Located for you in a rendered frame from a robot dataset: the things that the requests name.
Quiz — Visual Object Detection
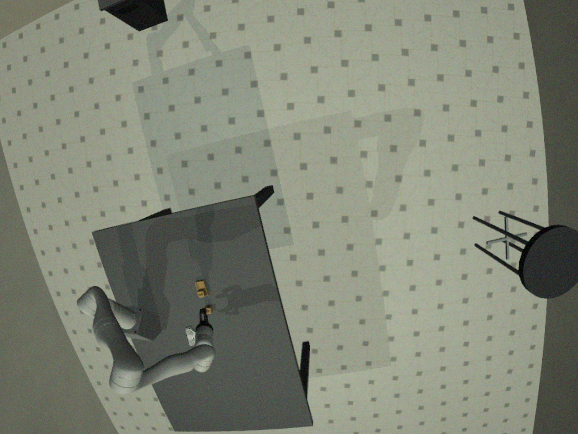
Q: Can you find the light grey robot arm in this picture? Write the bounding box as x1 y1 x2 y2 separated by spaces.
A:
77 286 215 394

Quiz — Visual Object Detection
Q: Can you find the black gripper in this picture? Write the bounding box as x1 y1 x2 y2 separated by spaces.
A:
196 308 213 331

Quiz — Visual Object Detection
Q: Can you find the tan rectangular tray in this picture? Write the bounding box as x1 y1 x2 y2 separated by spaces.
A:
195 280 209 296

